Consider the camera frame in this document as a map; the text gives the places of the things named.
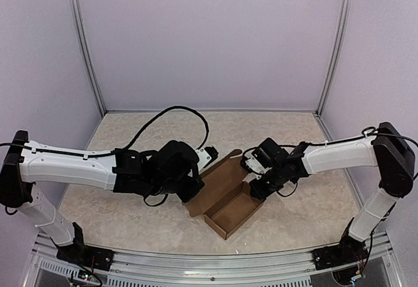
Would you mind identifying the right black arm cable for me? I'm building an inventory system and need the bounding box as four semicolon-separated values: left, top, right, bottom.
277;125;418;197

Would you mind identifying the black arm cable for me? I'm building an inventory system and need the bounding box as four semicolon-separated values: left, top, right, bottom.
277;125;418;197
0;105;210;207

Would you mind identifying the right aluminium frame post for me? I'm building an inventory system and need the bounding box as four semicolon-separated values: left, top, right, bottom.
315;0;351;118

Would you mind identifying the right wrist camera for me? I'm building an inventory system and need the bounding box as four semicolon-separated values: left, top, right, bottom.
240;147;265;176

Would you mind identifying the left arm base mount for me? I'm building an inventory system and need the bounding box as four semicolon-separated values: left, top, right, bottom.
56;243;115;271

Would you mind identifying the left aluminium frame post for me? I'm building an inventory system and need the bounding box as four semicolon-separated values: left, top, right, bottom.
69;0;107;117

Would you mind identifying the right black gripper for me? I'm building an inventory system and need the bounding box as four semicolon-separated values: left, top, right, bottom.
248;165;285;201

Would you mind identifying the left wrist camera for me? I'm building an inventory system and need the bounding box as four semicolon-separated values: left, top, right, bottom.
195;146;219;172

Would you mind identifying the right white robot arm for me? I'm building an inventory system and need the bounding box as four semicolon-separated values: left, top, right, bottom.
240;122;417;263

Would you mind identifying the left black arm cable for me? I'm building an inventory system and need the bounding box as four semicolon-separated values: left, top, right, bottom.
0;105;210;207

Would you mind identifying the brown cardboard box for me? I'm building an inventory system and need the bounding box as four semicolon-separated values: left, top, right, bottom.
184;149;264;240

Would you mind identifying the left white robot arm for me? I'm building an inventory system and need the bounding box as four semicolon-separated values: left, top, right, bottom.
1;131;217;264

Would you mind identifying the aluminium frame post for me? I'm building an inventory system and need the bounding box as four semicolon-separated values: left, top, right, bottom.
69;0;107;117
315;0;351;118

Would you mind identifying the front aluminium rail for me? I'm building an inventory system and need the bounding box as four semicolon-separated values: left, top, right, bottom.
22;232;407;286

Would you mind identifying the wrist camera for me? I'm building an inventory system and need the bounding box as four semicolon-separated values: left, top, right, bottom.
195;146;219;172
240;147;265;176

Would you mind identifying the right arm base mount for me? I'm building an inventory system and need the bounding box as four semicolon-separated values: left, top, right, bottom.
312;244;368;271

